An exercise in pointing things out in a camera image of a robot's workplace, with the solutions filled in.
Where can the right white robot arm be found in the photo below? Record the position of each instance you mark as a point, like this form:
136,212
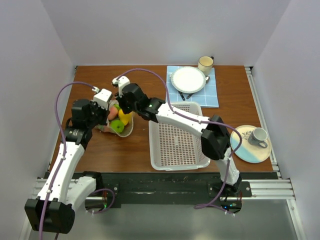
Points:
212,132

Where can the white plastic perforated basket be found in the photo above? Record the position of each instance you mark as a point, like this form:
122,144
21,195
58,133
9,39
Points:
175,142

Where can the pink fake peach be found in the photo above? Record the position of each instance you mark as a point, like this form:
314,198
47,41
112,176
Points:
113,113

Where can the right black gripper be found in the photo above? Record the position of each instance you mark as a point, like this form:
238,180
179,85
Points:
120,100

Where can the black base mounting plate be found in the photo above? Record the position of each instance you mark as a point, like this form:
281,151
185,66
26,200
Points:
160,188

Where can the black handled fork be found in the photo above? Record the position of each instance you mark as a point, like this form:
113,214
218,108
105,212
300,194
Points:
181,95

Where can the green fake apple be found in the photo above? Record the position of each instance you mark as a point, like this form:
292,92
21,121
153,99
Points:
117,125

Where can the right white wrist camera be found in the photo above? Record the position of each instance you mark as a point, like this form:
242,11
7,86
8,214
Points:
120,82

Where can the cream mug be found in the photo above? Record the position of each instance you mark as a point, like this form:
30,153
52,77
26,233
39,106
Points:
205,64

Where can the metal spoon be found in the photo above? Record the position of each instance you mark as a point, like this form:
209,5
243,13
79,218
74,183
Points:
207,79

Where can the white round plate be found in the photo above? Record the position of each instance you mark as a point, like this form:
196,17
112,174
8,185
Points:
188,79

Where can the polka dot zip bag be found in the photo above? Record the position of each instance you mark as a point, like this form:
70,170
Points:
106,129

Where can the blue beige plate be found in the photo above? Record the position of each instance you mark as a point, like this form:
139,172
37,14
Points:
250,153

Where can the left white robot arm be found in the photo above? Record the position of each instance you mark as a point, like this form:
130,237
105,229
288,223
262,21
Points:
54,208

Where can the grey white cup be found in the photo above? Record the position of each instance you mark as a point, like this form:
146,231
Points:
258,137

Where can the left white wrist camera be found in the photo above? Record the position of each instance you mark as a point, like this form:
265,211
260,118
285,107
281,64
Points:
103,98

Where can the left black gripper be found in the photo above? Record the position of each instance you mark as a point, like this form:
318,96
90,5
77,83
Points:
94,105

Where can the blue checked cloth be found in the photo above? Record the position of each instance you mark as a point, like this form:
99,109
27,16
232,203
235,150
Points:
207,97

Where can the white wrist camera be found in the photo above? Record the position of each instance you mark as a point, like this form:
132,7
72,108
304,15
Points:
103,98
120,82

